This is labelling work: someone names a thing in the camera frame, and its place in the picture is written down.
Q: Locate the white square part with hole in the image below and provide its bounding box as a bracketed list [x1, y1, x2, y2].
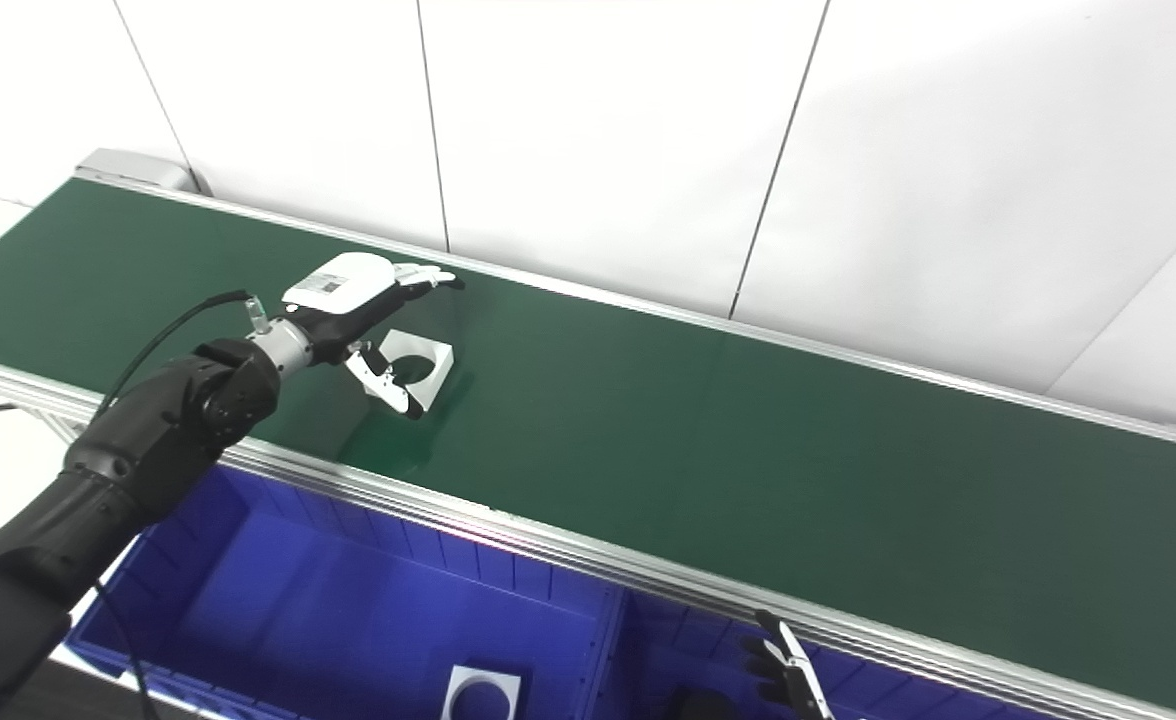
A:
[376, 328, 456, 413]
[441, 664, 523, 720]

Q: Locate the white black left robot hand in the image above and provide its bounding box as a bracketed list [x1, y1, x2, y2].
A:
[280, 250, 467, 422]

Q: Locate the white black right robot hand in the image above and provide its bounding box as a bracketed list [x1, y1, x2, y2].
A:
[740, 610, 837, 720]

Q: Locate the green conveyor belt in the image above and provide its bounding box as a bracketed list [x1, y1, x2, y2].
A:
[0, 178, 1176, 716]

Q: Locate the blue plastic bin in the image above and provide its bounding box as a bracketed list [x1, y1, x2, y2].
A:
[588, 590, 1049, 720]
[68, 465, 629, 720]

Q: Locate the grey conveyor end housing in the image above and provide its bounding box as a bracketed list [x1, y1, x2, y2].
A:
[76, 148, 211, 196]

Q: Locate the aluminium conveyor frame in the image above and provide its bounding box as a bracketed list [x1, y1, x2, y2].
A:
[0, 148, 1176, 720]

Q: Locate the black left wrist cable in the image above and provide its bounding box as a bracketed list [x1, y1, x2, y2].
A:
[93, 288, 274, 421]

